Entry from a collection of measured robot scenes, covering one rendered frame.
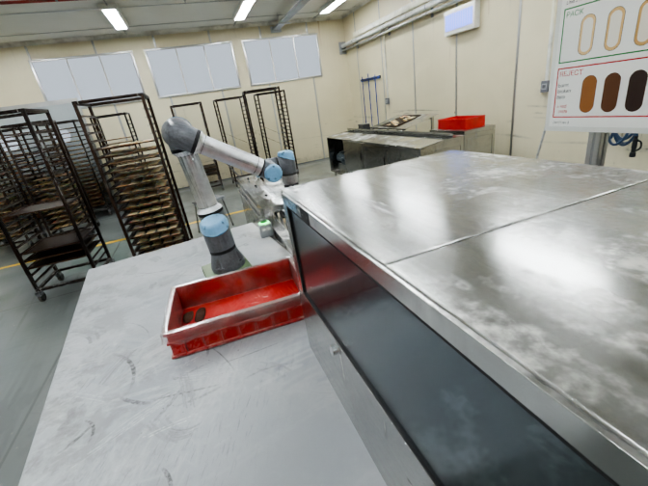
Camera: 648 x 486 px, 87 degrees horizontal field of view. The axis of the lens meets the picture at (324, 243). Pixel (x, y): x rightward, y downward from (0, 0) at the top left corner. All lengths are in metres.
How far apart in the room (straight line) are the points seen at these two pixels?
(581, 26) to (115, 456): 1.69
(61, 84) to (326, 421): 8.50
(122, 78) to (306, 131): 4.04
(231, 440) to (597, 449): 0.75
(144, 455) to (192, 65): 8.16
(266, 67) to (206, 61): 1.30
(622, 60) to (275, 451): 1.35
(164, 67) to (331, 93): 3.78
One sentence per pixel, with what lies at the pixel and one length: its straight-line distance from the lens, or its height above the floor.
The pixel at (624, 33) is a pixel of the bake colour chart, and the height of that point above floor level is 1.54.
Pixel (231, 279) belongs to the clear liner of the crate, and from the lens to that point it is 1.39.
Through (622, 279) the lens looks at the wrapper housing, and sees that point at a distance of 0.41.
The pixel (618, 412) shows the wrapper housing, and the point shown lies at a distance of 0.27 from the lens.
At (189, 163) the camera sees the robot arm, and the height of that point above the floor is 1.32.
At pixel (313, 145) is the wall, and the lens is 9.15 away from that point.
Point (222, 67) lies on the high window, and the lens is 8.72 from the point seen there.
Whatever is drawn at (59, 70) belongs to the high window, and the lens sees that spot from 8.91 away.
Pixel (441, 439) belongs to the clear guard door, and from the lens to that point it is 0.46.
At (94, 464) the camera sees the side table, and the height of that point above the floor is 0.82.
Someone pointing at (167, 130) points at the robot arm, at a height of 1.46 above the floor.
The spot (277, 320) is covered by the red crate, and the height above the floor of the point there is 0.85.
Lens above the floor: 1.49
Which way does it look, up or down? 23 degrees down
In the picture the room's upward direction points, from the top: 9 degrees counter-clockwise
